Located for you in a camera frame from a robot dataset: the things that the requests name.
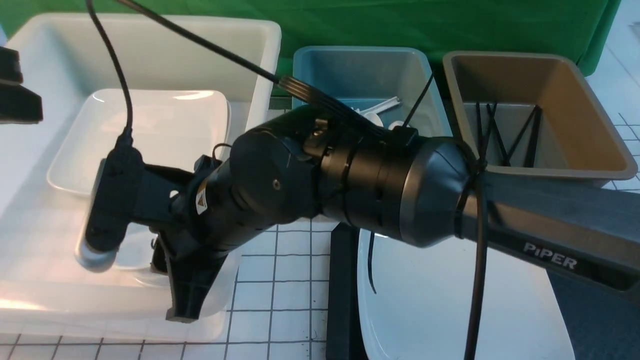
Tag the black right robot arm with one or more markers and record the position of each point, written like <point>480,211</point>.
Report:
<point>419,190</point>

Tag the large white plastic tub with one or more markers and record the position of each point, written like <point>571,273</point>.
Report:
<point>44,291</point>

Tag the white small bowl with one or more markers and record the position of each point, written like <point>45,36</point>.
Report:
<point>132,258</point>

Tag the black chopstick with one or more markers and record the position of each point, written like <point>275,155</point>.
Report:
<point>512,149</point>
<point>533,124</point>
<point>493,127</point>
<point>480,135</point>

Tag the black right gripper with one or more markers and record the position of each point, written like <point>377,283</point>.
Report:
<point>191,211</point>

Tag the large white square plate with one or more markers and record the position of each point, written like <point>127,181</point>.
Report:
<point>414,304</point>

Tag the green cloth backdrop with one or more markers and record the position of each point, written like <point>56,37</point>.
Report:
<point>269,32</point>

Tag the brown plastic bin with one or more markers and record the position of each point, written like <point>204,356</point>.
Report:
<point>577,140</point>

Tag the stacked white plates in tub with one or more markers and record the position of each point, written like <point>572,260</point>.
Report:
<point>171,128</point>

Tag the black serving tray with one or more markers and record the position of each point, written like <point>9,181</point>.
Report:
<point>600,326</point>

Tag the teal plastic bin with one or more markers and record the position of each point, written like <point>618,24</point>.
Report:
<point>364,77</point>

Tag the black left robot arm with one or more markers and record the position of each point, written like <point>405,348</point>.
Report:
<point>18,105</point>

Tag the white spoon centre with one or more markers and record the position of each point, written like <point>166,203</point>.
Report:
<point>374,118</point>

